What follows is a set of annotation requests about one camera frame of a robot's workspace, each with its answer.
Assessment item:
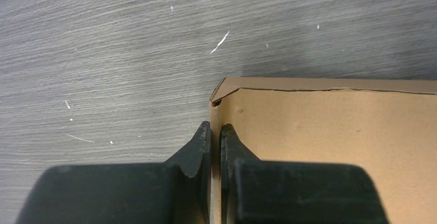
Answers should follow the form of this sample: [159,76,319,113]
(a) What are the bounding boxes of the brown cardboard box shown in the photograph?
[209,77,436,223]

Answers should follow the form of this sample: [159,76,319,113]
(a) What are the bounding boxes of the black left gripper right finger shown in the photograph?
[220,124,389,223]

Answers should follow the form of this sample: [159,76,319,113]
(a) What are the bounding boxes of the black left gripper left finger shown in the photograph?
[16,122,211,223]

